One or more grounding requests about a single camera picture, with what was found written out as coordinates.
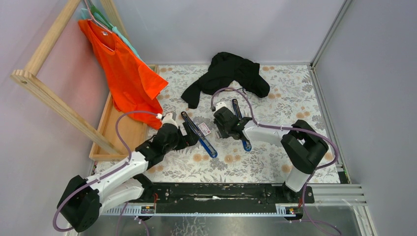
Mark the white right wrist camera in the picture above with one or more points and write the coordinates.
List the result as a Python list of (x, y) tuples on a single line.
[(219, 105)]

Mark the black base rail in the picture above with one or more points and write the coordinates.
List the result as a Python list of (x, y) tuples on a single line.
[(223, 198)]

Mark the wooden tray base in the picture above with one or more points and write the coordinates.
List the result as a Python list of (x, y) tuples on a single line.
[(133, 133)]

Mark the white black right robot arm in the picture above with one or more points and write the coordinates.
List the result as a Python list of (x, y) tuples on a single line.
[(304, 147)]

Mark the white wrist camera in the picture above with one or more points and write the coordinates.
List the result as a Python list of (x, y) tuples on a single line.
[(169, 118), (219, 105)]

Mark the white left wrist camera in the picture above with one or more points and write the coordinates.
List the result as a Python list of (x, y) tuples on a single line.
[(169, 118)]

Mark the teal hanging garment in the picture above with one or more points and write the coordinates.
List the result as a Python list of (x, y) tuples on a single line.
[(101, 21)]

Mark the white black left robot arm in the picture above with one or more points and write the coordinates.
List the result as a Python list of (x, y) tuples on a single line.
[(85, 199)]

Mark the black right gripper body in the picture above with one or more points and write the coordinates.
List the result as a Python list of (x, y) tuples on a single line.
[(223, 130)]

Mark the pink clothes hanger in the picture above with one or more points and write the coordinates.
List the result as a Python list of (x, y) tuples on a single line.
[(95, 41)]

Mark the black crumpled garment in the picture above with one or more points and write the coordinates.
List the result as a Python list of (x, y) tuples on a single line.
[(224, 69)]

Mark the floral tablecloth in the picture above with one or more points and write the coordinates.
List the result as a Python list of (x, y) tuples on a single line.
[(291, 98)]

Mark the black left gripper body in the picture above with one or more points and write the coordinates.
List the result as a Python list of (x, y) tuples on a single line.
[(181, 141)]

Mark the orange t-shirt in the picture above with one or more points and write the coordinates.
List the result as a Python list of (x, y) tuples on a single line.
[(133, 85)]

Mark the blue stapler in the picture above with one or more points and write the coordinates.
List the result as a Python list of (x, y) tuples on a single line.
[(245, 142), (202, 139)]

